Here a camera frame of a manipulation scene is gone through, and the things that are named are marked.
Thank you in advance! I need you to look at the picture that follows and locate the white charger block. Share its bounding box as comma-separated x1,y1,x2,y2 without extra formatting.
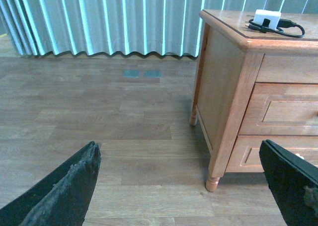
252,9,281,29

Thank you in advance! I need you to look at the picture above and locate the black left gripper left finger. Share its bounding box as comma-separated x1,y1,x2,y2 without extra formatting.
0,142,101,226

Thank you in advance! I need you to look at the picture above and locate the black charger cable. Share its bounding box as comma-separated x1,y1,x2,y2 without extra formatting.
244,18,306,38

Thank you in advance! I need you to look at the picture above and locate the light wooden nightstand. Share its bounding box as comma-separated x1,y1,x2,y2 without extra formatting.
189,9,318,192

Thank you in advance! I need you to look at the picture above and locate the pale green pleated curtain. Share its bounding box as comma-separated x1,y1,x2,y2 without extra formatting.
0,0,318,57

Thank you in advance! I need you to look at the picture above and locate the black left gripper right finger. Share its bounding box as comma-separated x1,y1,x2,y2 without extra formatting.
259,140,318,226

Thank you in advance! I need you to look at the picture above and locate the wooden drawer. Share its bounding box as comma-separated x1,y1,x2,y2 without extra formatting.
226,135,318,173
239,83,318,136

